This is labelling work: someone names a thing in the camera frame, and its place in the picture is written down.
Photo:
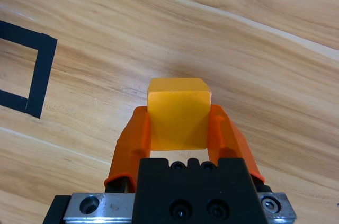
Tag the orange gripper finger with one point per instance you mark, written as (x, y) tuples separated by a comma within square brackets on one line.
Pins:
[(129, 150), (227, 139)]

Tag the yellow cube block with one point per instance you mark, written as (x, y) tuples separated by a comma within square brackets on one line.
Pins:
[(177, 112)]

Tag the black tape square outline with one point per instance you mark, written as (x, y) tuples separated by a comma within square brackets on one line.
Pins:
[(42, 75)]

